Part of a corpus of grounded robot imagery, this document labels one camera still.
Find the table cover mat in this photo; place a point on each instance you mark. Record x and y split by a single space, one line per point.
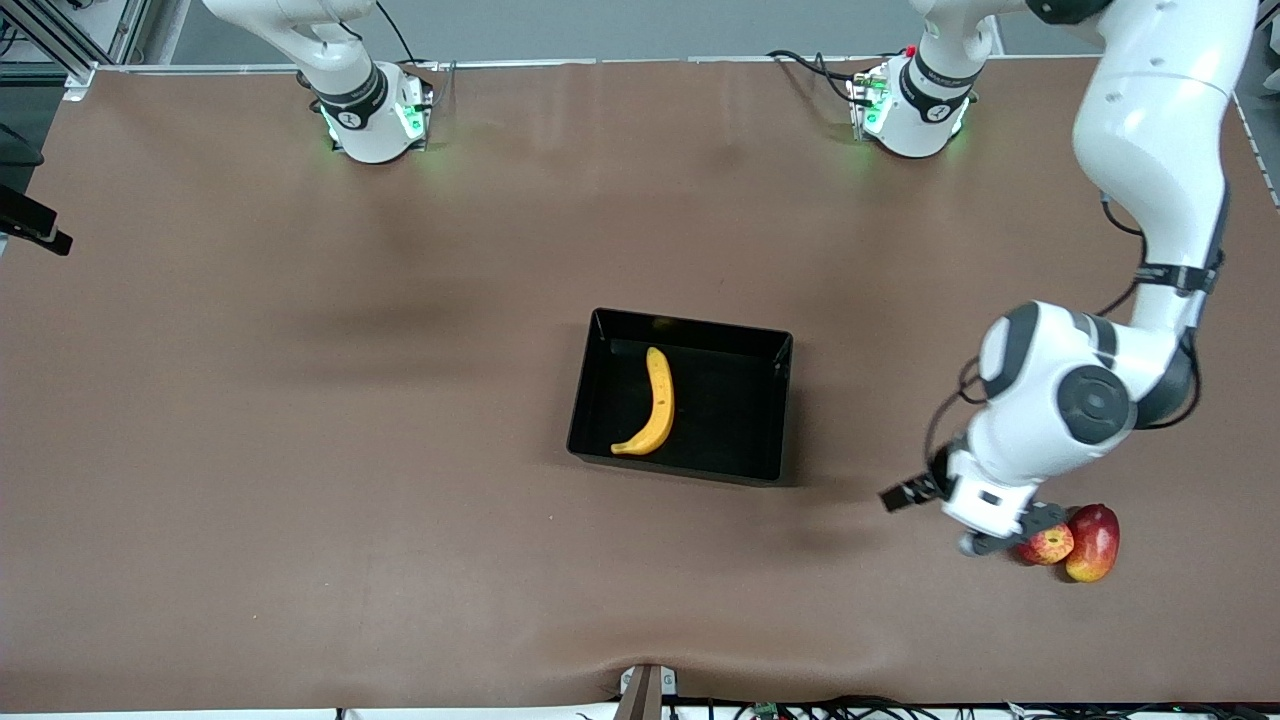
300 500

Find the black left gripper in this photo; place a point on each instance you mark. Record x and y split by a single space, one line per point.
940 473

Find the brown camera mount post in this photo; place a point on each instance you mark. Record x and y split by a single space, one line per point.
645 700

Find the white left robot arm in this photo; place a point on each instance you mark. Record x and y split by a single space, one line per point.
1150 150

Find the aluminium frame profile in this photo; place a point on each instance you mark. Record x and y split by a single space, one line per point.
50 30

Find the black rectangular plastic tray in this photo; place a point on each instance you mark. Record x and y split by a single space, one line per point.
720 440

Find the red yellow striped apple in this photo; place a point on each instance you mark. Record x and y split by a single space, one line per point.
1050 549

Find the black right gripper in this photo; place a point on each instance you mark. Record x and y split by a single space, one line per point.
27 214

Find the yellow banana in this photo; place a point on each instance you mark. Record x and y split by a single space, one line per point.
660 400

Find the red yellow mango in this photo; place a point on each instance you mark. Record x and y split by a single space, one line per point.
1096 545

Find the small green circuit board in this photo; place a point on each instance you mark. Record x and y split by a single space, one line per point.
766 711

